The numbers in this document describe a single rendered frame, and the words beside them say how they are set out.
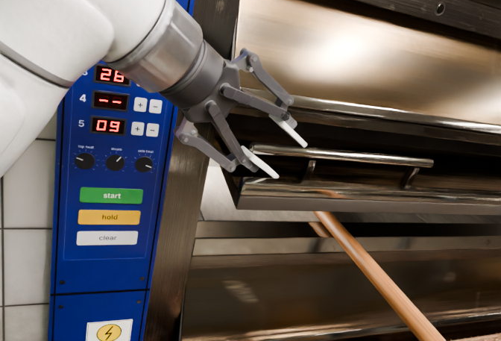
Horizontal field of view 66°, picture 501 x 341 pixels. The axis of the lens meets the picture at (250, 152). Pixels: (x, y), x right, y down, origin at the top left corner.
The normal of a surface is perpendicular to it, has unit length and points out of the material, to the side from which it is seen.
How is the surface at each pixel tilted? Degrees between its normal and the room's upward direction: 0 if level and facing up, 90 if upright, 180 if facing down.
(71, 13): 100
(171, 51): 89
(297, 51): 70
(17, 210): 90
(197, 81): 98
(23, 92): 94
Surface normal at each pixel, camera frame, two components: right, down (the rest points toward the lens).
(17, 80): 0.58, 0.46
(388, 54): 0.36, 0.06
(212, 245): 0.32, 0.39
